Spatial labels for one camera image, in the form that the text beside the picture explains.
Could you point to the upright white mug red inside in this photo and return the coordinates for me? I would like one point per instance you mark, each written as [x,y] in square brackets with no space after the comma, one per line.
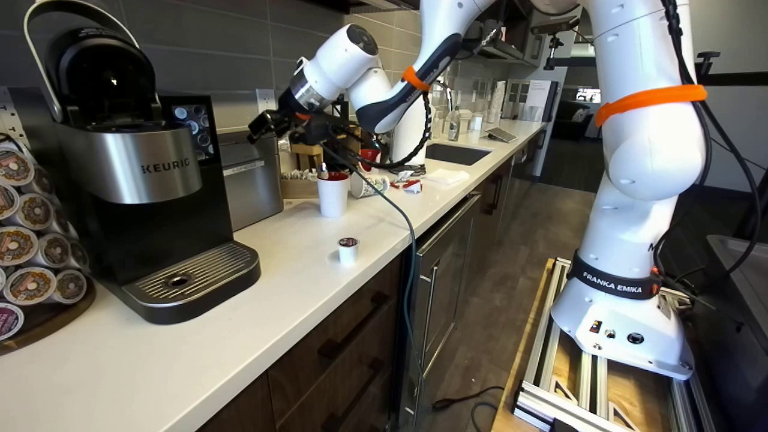
[333,198]

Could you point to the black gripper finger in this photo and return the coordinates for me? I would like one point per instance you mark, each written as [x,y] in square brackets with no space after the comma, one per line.
[263,128]

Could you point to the coffee pod carousel rack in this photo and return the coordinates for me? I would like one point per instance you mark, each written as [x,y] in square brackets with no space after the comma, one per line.
[33,240]

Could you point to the dark kitchen sink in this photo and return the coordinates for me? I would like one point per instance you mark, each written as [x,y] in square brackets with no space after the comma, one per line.
[458,155]

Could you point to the white paper towel roll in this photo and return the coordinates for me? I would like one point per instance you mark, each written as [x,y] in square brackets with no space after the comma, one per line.
[420,155]

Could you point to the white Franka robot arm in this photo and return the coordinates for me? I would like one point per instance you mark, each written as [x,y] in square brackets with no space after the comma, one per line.
[640,159]

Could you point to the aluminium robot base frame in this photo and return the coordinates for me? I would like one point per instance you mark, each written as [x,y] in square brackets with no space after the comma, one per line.
[576,386]

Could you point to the dark wooden base cabinets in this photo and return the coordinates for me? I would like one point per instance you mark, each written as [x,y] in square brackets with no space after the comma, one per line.
[338,362]

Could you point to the stainless steel pod recycle bin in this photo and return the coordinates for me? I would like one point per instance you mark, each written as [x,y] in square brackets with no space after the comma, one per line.
[254,194]

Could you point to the white wall outlet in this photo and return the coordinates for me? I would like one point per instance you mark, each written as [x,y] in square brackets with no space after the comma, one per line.
[264,98]

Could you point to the small coffee pod cup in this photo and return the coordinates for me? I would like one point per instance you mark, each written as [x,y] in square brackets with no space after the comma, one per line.
[347,254]

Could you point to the dark wall shelf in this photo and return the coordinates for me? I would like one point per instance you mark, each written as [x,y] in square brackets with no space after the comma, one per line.
[513,44]

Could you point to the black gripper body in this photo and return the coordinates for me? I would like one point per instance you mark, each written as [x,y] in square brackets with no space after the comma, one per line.
[321,132]

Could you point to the patterned white paper cup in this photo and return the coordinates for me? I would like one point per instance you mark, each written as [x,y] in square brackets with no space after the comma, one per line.
[368,186]

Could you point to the wooden condiment organizer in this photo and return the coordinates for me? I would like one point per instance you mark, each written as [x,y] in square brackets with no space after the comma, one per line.
[308,158]

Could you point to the black silver Keurig coffee maker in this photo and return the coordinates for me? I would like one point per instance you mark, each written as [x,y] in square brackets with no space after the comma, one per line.
[153,216]

